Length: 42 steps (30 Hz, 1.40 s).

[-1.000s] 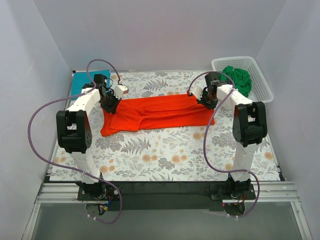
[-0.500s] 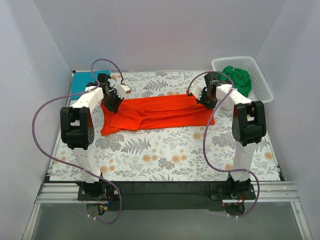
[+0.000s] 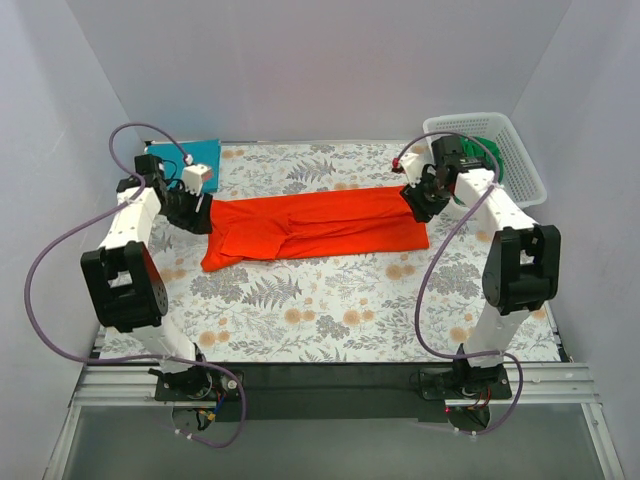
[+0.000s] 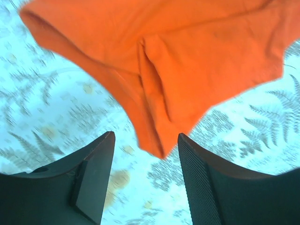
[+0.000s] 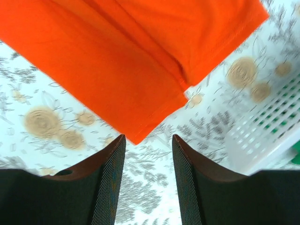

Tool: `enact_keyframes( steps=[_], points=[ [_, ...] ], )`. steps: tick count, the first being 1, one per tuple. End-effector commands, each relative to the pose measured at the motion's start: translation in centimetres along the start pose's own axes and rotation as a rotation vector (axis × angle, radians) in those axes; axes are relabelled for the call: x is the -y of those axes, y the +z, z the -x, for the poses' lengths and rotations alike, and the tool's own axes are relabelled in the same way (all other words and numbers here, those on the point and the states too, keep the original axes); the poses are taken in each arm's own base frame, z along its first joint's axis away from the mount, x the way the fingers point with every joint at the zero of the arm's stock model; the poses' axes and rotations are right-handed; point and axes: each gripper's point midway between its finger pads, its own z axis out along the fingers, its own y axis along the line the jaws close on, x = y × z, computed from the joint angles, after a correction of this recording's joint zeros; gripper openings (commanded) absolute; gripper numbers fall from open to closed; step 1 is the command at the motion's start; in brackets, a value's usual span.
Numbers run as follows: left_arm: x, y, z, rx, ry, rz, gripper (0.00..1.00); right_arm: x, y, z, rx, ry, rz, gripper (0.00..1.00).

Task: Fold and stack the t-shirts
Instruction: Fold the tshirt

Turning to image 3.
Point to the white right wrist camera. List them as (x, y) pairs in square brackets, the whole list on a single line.
[(411, 165)]

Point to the aluminium frame rail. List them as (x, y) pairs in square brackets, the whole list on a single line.
[(544, 383)]

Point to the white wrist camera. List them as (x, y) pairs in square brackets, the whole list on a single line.
[(411, 165), (195, 177)]

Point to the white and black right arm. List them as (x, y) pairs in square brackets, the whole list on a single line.
[(521, 271)]

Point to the folded teal t shirt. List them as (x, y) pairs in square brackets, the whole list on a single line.
[(206, 152)]

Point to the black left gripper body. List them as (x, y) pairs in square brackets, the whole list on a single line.
[(198, 214)]

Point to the crumpled green t shirt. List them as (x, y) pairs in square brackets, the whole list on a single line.
[(485, 150)]

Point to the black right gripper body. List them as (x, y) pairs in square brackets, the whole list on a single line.
[(417, 200)]

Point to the orange t shirt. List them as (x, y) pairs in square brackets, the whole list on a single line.
[(321, 224)]

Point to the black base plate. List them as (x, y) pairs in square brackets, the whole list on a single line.
[(319, 391)]

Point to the white plastic basket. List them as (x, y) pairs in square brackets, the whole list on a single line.
[(520, 178)]

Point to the floral patterned table mat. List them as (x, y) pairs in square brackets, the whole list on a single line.
[(350, 308)]

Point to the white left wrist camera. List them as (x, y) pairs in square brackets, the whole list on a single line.
[(195, 177)]

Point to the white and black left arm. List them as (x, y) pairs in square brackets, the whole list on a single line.
[(125, 286)]

